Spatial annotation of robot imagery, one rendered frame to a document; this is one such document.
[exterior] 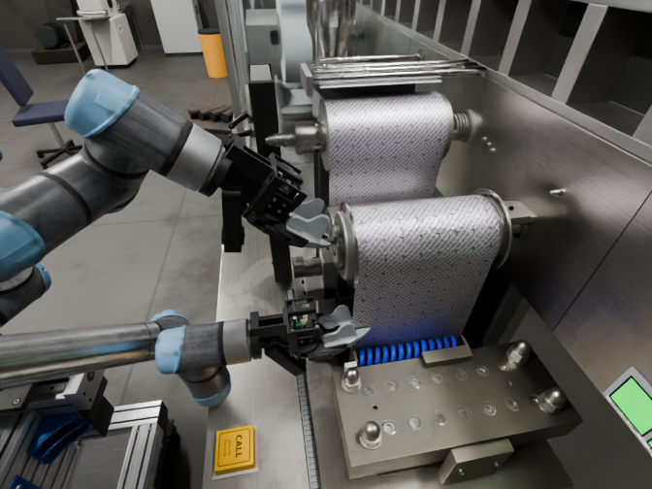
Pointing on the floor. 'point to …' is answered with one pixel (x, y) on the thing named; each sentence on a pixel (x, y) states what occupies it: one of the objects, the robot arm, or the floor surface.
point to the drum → (212, 52)
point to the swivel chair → (42, 114)
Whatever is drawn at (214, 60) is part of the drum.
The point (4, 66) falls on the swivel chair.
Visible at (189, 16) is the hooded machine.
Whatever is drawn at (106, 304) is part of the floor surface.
